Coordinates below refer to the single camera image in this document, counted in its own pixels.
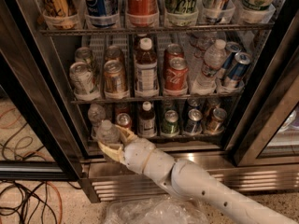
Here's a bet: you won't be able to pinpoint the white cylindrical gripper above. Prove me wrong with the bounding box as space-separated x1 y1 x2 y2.
98 125 156 174

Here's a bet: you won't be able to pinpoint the clear water bottle bottom shelf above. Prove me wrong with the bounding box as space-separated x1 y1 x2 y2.
96 119 121 144

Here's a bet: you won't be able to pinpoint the clear water bottle shelf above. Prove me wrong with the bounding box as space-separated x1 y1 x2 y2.
96 119 121 144
197 39 227 88

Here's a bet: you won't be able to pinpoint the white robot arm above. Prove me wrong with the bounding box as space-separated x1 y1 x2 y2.
96 124 298 224

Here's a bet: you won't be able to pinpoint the red soda can bottom shelf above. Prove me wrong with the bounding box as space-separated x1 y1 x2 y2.
116 113 132 129

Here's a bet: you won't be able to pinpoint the brown tea bottle bottom shelf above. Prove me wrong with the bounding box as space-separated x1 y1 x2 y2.
138 102 156 138

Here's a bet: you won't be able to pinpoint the brown tea bottle shelf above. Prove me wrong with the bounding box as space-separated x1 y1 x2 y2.
138 102 156 138
135 37 158 91

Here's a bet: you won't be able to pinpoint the stainless fridge bottom grille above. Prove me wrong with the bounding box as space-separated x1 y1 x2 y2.
79 152 299 203

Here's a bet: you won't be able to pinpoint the green soda can bottom shelf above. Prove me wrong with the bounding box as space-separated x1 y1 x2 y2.
162 110 179 136

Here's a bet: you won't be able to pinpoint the orange can middle shelf front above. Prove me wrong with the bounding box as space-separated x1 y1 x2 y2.
104 60 127 93

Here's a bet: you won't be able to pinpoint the orange can shelf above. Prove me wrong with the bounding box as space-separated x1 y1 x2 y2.
105 46 124 63
104 60 127 93

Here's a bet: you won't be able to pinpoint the silver can middle shelf front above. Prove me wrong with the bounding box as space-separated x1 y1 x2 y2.
69 62 95 95

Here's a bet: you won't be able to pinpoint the silver can shelf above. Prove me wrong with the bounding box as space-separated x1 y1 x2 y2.
69 62 95 95
75 47 93 65

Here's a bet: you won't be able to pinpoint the blue soda can bottom shelf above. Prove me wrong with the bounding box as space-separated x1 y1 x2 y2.
184 108 202 135

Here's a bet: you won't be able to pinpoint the brown tea bottle middle shelf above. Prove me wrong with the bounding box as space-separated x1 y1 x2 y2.
135 37 158 91

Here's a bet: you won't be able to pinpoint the left glass fridge door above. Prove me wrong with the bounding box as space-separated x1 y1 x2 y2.
0 0 86 180

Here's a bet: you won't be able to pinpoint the glass fridge door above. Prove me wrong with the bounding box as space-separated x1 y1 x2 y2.
231 14 299 167
0 0 86 180

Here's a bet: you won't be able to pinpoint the orange can middle shelf rear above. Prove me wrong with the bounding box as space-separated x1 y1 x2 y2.
105 46 124 63

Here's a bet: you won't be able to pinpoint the gold soda can bottom shelf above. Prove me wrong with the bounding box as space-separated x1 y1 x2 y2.
206 108 227 133

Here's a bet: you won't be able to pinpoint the silver can middle shelf rear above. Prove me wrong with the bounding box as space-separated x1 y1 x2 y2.
75 47 93 65

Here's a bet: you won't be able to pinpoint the clear water bottle middle shelf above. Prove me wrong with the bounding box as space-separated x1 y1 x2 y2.
197 39 227 88

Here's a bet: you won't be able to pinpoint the red coca-cola can top shelf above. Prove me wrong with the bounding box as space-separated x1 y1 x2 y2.
128 0 157 16

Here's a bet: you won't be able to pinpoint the blue pepsi can top shelf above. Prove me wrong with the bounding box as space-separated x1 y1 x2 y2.
81 0 119 19

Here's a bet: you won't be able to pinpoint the right glass fridge door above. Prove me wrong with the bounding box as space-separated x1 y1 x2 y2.
231 14 299 167

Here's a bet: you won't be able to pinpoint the yellow can top shelf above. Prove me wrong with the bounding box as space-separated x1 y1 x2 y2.
43 0 77 17

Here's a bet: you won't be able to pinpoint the clear plastic bag on floor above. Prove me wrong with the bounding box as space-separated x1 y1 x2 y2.
103 195 209 224

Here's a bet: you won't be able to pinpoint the red coca-cola can front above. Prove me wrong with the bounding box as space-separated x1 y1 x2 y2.
164 57 188 91

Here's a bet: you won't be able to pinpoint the red coca-cola can rear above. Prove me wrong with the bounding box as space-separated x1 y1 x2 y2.
164 43 184 63

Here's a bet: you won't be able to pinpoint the blue energy can front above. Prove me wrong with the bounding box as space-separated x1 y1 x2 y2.
223 51 251 89

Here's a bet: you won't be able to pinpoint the blue energy can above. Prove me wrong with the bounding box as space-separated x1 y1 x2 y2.
217 41 242 79
223 51 251 89

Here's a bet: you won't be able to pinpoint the blue energy can rear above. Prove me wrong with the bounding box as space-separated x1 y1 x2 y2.
217 41 242 79

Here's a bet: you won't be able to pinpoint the bottom wire shelf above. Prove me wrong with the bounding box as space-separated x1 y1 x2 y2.
148 133 222 143

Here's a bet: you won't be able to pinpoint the wire shelf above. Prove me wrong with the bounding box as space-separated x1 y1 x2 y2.
71 92 242 105
148 133 222 143
39 22 274 36

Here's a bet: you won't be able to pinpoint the orange cable on floor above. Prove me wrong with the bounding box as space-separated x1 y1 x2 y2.
0 107 64 224

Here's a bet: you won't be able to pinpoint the black cables on floor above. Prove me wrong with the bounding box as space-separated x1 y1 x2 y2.
0 121 82 224

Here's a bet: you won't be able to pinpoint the middle wire shelf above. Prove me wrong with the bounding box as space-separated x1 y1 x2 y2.
71 92 242 105

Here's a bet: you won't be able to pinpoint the top wire shelf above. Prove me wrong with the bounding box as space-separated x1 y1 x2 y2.
39 22 274 36

